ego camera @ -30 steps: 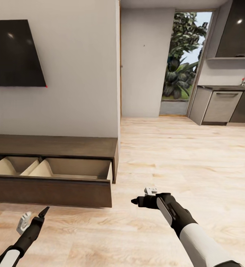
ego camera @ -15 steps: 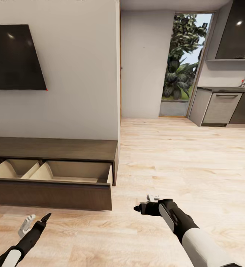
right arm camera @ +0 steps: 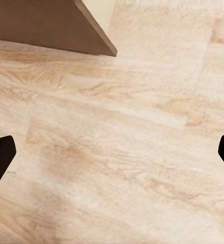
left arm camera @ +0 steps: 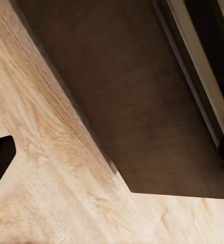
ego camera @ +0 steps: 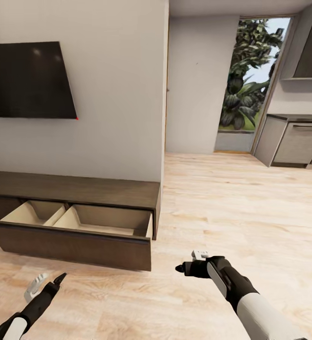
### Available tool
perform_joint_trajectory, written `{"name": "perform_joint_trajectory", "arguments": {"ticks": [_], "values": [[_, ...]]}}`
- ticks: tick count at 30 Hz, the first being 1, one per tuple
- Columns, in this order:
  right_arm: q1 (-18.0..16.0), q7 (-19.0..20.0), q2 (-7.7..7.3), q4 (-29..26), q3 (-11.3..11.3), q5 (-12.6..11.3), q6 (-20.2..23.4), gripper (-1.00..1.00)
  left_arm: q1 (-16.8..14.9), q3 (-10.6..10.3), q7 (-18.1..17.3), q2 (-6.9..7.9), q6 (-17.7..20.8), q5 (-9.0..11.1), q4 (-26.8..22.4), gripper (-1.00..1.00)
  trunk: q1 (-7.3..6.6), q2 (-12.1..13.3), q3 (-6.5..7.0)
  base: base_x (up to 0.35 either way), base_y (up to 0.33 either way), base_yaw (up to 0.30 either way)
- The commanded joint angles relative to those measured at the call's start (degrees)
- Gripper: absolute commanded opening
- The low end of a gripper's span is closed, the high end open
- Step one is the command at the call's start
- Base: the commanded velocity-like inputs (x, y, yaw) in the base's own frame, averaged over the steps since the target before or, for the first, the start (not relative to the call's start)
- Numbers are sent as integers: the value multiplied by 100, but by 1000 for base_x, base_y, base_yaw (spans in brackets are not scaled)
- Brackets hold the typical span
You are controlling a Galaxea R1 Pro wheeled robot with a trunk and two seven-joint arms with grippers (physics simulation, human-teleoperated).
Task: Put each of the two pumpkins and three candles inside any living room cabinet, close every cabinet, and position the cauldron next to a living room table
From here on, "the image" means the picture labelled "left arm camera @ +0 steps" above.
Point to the cabinet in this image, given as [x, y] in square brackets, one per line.
[149, 77]

